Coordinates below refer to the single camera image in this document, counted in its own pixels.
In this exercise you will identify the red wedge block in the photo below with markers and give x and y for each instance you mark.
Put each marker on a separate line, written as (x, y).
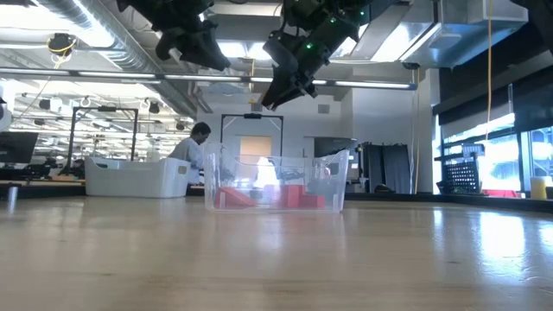
(233, 201)

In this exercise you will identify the dark curtains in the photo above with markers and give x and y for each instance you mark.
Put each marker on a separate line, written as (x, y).
(389, 168)

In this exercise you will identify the person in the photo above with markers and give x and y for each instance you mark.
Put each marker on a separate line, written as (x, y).
(190, 151)

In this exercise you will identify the black gantry frame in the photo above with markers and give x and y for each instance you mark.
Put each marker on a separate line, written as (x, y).
(252, 116)
(103, 109)

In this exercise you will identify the red cube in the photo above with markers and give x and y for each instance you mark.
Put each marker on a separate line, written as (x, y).
(293, 196)

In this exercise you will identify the small grey post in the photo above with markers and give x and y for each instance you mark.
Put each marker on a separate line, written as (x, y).
(12, 194)

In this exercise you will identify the black monitor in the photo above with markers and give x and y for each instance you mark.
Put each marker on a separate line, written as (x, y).
(17, 147)

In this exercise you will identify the clear plastic bin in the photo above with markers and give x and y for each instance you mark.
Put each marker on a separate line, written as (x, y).
(211, 181)

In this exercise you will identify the black perforated crate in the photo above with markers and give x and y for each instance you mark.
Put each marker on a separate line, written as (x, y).
(462, 175)

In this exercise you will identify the black aluminium table frame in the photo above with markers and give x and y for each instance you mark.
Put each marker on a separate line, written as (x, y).
(497, 202)

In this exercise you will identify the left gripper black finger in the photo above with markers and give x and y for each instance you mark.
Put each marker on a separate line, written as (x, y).
(205, 45)
(169, 41)

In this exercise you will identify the yellow cylinder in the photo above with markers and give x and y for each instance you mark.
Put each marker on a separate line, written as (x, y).
(540, 188)

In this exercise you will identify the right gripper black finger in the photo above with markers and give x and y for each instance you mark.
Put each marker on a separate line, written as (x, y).
(281, 84)
(300, 88)

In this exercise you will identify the pale wooden door panel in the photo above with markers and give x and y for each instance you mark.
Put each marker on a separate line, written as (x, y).
(255, 147)

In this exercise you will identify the black screen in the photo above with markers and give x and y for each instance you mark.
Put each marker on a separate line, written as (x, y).
(328, 142)

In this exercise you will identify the grey ventilation unit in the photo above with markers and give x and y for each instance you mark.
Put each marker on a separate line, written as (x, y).
(475, 10)

